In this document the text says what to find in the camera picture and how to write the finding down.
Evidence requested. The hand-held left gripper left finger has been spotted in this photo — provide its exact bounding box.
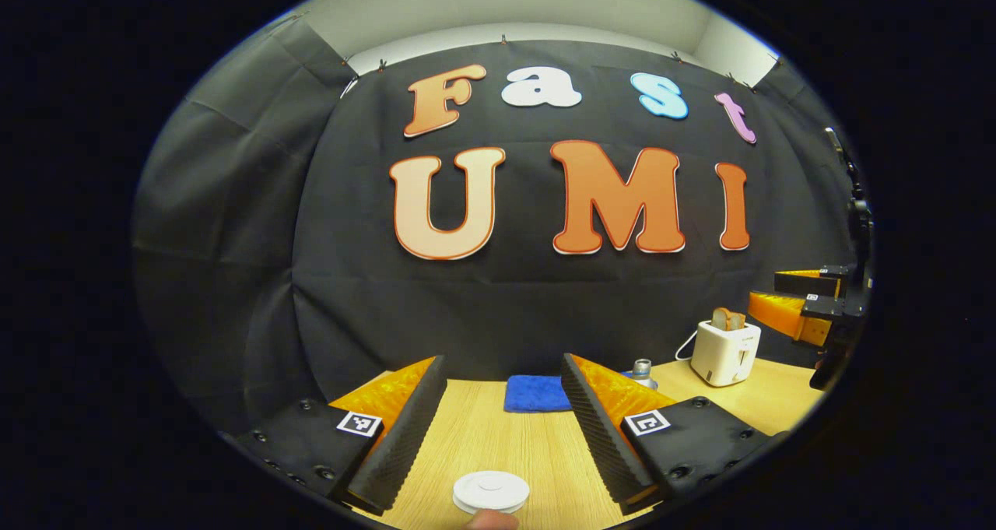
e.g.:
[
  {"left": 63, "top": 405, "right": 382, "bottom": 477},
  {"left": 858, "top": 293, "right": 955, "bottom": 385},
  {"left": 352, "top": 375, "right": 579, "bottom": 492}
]
[{"left": 232, "top": 354, "right": 450, "bottom": 517}]

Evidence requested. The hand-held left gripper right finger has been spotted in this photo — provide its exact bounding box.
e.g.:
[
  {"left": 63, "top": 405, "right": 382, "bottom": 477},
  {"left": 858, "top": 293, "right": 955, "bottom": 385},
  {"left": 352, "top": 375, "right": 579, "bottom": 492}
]
[{"left": 560, "top": 352, "right": 780, "bottom": 517}]

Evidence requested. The silver water bottle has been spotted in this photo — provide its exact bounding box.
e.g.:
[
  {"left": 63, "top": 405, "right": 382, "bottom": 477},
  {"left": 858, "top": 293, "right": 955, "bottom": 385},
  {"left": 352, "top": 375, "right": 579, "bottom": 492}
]
[{"left": 622, "top": 358, "right": 660, "bottom": 391}]

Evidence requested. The blue folded towel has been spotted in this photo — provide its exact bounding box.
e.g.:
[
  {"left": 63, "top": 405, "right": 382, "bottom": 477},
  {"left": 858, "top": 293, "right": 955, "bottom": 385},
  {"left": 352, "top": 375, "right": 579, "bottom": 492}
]
[{"left": 503, "top": 374, "right": 575, "bottom": 415}]

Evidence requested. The white toaster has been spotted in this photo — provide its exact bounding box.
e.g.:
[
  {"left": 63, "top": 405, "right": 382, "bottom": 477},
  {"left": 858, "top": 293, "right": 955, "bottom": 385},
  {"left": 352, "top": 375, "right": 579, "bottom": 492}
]
[{"left": 689, "top": 319, "right": 763, "bottom": 388}]

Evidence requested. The black backdrop cloth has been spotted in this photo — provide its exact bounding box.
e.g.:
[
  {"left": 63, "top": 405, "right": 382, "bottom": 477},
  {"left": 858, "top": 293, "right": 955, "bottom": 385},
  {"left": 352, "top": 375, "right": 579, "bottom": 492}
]
[{"left": 132, "top": 12, "right": 876, "bottom": 437}]

